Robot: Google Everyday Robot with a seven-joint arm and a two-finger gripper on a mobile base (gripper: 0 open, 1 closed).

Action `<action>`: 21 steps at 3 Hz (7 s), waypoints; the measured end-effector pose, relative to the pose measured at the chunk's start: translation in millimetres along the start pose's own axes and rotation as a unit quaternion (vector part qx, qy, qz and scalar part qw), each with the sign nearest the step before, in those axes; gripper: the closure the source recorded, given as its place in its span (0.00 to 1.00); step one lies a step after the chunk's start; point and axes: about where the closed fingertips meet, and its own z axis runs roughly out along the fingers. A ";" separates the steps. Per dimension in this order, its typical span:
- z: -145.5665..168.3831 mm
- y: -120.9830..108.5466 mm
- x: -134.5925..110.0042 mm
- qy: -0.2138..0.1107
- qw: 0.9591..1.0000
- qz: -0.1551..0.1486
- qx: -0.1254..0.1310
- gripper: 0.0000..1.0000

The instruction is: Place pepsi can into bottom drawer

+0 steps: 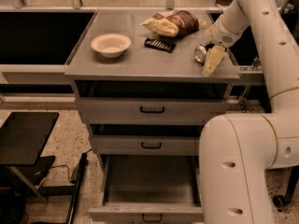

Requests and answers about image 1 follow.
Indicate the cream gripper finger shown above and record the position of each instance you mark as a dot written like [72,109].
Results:
[213,59]

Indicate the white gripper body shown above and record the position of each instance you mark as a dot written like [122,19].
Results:
[222,34]

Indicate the blue pepsi can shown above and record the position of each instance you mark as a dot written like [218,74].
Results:
[200,52]

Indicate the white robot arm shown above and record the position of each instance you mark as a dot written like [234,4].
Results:
[236,149]

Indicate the grey drawer cabinet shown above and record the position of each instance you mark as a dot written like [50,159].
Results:
[144,73]

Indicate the top grey drawer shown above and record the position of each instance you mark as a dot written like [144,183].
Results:
[144,111]

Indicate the grey drawer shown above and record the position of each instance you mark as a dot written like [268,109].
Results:
[149,190]
[144,145]
[144,111]

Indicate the middle grey drawer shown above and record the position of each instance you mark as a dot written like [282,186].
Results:
[144,145]

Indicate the bottom grey drawer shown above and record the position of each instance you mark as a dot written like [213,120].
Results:
[149,190]

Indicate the brown chip bag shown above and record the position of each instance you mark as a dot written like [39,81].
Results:
[174,23]

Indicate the black snack packet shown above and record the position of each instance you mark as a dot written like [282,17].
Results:
[159,45]

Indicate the white paper bowl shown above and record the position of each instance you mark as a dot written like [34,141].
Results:
[111,45]

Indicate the black office chair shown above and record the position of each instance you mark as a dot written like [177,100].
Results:
[281,201]

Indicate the black side table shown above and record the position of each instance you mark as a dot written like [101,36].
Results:
[23,136]

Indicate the black pole on floor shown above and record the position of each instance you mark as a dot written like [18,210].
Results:
[74,200]

